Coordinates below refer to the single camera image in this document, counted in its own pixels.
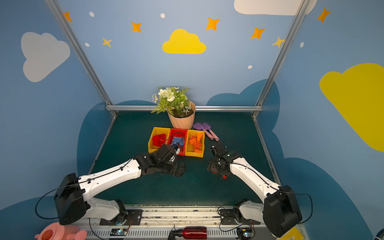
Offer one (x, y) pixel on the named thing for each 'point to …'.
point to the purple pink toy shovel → (199, 126)
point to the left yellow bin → (156, 131)
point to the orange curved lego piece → (199, 136)
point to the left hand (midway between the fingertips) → (181, 169)
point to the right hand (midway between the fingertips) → (216, 167)
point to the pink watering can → (56, 231)
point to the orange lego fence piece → (198, 145)
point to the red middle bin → (178, 136)
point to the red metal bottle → (197, 233)
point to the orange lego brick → (198, 151)
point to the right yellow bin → (192, 138)
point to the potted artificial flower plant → (174, 101)
